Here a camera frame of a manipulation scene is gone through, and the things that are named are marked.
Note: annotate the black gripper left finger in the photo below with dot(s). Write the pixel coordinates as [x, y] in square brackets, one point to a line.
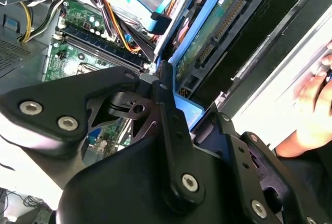
[52, 110]

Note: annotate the person hand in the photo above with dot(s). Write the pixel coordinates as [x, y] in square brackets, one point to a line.
[316, 115]

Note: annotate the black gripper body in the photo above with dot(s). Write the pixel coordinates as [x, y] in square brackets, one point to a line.
[116, 193]

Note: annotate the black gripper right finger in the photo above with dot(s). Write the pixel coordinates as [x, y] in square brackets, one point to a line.
[272, 172]

